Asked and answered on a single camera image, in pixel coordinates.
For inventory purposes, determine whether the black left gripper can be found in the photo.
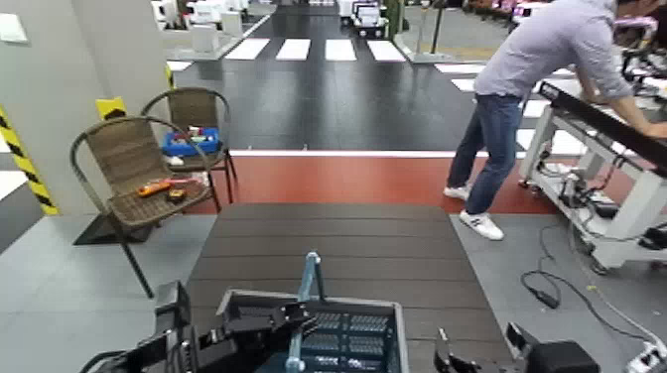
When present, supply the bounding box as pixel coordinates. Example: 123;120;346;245
194;300;319;373

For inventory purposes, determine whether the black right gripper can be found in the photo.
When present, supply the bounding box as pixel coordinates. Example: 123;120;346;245
434;321;539;373

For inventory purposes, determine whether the grey crate with blue handle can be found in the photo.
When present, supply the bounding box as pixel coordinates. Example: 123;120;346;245
215;251;411;373

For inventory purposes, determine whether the person's left forearm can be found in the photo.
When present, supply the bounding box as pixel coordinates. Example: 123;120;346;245
615;94;667;140

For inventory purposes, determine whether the white power strip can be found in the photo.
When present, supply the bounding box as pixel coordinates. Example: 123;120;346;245
626;339;667;373

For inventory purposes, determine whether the orange hand tool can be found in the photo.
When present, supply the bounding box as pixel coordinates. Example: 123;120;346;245
136;179;175;198

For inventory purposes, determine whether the blue tray with small items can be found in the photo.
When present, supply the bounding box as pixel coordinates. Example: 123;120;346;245
161;126;222;158

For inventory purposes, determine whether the brown wicker chair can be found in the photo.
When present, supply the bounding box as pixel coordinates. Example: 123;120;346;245
140;86;239;205
68;115;216;300

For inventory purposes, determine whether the long black bar device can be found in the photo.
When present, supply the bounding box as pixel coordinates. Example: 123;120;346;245
538;80;667;178

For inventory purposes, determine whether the person in grey shirt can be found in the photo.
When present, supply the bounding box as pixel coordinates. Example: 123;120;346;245
443;0;667;242

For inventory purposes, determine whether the yellow corner guard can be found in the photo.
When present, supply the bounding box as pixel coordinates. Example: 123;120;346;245
95;96;128;121

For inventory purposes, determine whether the white block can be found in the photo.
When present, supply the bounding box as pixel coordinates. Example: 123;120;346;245
189;22;221;54

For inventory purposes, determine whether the pole stand with base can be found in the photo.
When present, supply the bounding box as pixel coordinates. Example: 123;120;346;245
409;0;456;64

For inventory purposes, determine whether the yellow black hazard strip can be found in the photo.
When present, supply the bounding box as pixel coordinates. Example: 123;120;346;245
0;105;61;217

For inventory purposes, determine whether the white small vehicle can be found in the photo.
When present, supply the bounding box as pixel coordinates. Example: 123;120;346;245
348;0;390;40

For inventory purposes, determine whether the pink black machine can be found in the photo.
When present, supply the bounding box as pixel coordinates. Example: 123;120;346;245
612;15;667;84

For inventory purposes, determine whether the black floor cable with adapter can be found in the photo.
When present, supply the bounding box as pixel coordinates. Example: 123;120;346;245
519;222;655;342

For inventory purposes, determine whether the white cart table frame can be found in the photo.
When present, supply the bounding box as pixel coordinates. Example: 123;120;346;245
517;77;667;273

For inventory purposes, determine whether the white wall plate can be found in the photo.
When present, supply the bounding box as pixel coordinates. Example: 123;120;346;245
0;12;29;45

